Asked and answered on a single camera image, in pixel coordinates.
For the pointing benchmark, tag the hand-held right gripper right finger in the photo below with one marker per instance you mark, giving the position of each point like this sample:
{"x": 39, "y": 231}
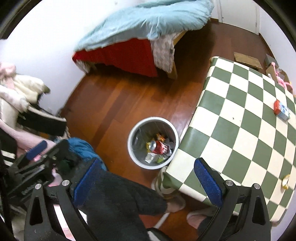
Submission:
{"x": 208, "y": 183}

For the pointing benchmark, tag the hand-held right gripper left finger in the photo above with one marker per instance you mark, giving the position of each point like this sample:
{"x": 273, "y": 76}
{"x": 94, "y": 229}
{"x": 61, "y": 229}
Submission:
{"x": 86, "y": 183}

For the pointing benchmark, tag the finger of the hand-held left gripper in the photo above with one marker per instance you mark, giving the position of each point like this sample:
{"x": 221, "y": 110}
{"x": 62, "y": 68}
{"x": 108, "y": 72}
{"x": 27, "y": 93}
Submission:
{"x": 37, "y": 148}
{"x": 61, "y": 148}

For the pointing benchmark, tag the white round waste bin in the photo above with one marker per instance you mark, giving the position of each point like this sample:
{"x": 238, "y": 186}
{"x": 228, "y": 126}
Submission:
{"x": 138, "y": 162}

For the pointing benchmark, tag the red soda can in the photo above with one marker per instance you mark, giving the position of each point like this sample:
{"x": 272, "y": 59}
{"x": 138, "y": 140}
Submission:
{"x": 159, "y": 147}

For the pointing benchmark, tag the pink cloth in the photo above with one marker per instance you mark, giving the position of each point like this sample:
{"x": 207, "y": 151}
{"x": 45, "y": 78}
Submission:
{"x": 20, "y": 140}

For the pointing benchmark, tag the blue cloth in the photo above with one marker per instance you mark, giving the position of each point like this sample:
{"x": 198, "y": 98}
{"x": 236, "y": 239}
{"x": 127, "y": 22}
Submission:
{"x": 81, "y": 148}

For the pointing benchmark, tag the black fleece-lined shoe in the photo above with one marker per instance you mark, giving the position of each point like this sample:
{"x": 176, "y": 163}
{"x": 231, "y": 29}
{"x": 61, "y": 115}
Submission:
{"x": 41, "y": 122}

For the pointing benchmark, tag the cream slipper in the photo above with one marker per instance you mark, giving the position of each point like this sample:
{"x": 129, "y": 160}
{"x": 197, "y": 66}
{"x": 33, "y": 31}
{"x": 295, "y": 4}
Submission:
{"x": 198, "y": 214}
{"x": 177, "y": 202}

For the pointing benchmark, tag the person's left leg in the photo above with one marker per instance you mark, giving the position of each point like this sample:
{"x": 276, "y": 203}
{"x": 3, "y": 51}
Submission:
{"x": 120, "y": 199}

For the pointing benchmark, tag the cream fluffy garment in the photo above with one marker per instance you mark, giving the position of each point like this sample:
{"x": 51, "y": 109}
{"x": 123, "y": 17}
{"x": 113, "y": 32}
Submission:
{"x": 20, "y": 92}

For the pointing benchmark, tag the green checkered tablecloth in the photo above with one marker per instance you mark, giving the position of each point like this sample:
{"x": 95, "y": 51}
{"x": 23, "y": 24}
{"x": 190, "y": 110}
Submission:
{"x": 242, "y": 129}

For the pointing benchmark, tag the small yellow shell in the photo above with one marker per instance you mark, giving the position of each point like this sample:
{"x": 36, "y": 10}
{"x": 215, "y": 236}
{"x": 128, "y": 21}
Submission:
{"x": 285, "y": 182}

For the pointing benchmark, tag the blue and red milk carton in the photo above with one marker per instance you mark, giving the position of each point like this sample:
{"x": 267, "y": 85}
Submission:
{"x": 281, "y": 109}

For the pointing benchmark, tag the red bed sheet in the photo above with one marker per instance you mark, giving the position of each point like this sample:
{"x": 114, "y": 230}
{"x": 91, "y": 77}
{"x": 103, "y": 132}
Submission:
{"x": 124, "y": 55}

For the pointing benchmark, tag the pink plush toy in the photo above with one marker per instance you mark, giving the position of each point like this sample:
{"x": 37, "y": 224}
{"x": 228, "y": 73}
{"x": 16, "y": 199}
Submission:
{"x": 282, "y": 81}

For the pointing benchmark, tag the flat cardboard piece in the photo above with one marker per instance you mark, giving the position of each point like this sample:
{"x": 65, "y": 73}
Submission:
{"x": 247, "y": 59}

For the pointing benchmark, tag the grey box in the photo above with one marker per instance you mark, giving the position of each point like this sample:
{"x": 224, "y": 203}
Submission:
{"x": 269, "y": 59}

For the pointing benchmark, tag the patterned bed cloth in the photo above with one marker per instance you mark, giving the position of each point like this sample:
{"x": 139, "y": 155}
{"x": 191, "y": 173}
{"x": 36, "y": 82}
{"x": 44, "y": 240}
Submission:
{"x": 163, "y": 52}

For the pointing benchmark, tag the light blue duvet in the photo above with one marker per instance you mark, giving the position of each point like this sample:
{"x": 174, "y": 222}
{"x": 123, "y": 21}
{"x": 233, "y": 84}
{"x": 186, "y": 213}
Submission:
{"x": 148, "y": 20}

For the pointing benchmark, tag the white door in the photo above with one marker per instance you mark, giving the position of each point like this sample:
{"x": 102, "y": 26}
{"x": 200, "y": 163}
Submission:
{"x": 238, "y": 14}

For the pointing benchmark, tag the wooden bed frame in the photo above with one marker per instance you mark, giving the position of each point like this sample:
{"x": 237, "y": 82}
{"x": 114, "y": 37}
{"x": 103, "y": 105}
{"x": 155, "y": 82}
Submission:
{"x": 173, "y": 72}

